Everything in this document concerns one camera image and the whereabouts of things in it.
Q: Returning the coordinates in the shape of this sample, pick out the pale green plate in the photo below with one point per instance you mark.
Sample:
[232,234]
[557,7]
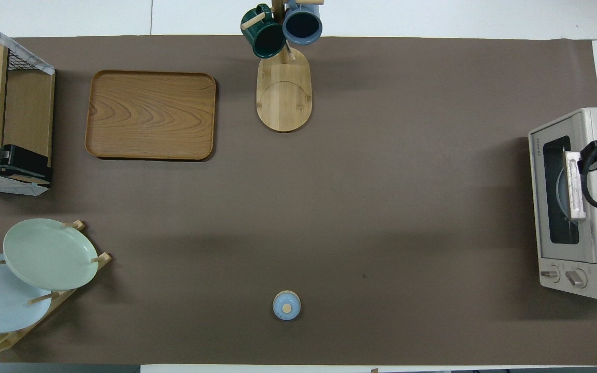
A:
[50,254]

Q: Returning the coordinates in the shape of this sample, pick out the small light blue plate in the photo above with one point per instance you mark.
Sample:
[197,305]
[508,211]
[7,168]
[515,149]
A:
[563,191]

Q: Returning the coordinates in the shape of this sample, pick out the silver oven knob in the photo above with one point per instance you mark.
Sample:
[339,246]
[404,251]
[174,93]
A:
[550,273]
[576,278]

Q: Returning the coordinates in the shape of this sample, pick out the wooden plate rack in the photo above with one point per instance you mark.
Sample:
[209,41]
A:
[66,299]

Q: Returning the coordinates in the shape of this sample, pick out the wooden mug tree stand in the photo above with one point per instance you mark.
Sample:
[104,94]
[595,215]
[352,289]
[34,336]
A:
[283,98]

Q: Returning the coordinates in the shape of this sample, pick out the brown table mat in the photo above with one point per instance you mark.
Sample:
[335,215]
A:
[381,207]

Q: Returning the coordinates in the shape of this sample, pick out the white crumpled shelf wrap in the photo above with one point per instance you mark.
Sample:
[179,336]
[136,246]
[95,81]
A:
[18,52]

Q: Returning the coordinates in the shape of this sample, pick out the blue mug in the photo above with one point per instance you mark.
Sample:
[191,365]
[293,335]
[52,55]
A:
[302,26]

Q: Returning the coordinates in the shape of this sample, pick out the wooden serving tray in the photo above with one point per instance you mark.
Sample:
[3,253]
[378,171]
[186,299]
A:
[151,115]

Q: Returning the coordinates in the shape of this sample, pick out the dark green mug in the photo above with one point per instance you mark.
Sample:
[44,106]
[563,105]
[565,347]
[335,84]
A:
[265,39]

